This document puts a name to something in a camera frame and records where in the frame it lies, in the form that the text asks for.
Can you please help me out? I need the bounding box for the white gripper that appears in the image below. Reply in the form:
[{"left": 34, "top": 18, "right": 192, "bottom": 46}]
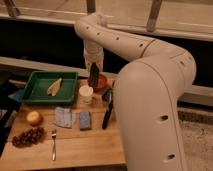
[{"left": 83, "top": 40, "right": 104, "bottom": 77}]

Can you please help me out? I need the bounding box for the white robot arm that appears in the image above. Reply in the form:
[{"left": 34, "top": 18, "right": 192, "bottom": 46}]
[{"left": 74, "top": 13, "right": 196, "bottom": 171}]

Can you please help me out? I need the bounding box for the red bowl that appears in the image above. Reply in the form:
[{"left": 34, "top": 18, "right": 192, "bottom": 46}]
[{"left": 88, "top": 74, "right": 107, "bottom": 92}]

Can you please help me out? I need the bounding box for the white cup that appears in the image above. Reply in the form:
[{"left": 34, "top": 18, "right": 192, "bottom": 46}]
[{"left": 79, "top": 85, "right": 93, "bottom": 104}]

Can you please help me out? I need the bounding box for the light blue cloth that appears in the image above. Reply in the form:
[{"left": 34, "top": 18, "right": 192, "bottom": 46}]
[{"left": 54, "top": 107, "right": 72, "bottom": 128}]

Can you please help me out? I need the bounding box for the green plastic tray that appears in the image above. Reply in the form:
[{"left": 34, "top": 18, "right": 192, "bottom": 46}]
[{"left": 22, "top": 71, "right": 78, "bottom": 105}]

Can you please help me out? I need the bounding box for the wooden table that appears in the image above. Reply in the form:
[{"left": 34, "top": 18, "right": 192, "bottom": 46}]
[{"left": 0, "top": 78, "right": 127, "bottom": 171}]

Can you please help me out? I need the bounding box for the silver fork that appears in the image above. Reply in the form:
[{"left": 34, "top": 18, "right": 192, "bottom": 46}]
[{"left": 51, "top": 129, "right": 57, "bottom": 161}]

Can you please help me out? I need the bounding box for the yellow apple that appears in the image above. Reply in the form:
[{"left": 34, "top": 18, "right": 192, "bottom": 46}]
[{"left": 26, "top": 111, "right": 42, "bottom": 126}]

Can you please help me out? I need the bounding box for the red grape bunch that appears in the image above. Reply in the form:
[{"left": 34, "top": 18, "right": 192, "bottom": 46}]
[{"left": 12, "top": 127, "right": 45, "bottom": 148}]

